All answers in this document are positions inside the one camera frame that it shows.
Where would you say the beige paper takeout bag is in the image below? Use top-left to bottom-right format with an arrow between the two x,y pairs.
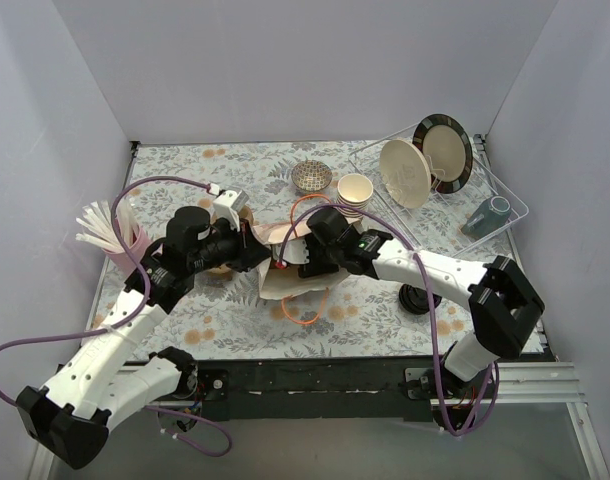
253,193 -> 349,326

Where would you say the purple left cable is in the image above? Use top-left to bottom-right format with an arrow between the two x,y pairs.
0,175 -> 234,459

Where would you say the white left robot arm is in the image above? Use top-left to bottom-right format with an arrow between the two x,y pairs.
15,207 -> 271,470

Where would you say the stack of black lids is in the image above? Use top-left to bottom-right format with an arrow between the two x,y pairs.
398,284 -> 430,315

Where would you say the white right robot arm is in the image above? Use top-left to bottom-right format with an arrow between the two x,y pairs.
296,205 -> 545,398

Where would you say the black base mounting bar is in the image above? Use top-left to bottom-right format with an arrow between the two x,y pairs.
139,357 -> 501,424

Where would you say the grey blue ceramic mug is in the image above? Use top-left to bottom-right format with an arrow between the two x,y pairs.
461,195 -> 511,239

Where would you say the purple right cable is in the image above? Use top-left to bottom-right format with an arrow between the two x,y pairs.
278,202 -> 501,439

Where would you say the stack of paper cups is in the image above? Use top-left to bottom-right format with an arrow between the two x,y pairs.
337,173 -> 374,218

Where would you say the patterned ceramic bowl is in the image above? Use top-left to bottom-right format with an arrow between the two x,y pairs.
291,160 -> 333,194

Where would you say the dark rimmed ceramic plate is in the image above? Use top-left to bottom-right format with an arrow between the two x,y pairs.
412,113 -> 473,195

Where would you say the white wire dish rack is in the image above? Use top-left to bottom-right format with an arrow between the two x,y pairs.
350,123 -> 528,258

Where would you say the stack of cardboard cup carriers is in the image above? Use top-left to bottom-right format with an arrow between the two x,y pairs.
209,205 -> 254,275

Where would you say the purple cable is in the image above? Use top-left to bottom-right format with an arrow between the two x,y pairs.
278,202 -> 501,439
0,175 -> 234,459

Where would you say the cream ceramic plate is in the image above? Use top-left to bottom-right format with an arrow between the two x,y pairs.
379,139 -> 432,209

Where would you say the pink straw holder cup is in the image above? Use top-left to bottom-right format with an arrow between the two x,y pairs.
103,226 -> 152,277

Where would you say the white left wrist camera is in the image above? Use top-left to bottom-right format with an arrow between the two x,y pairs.
212,189 -> 249,231

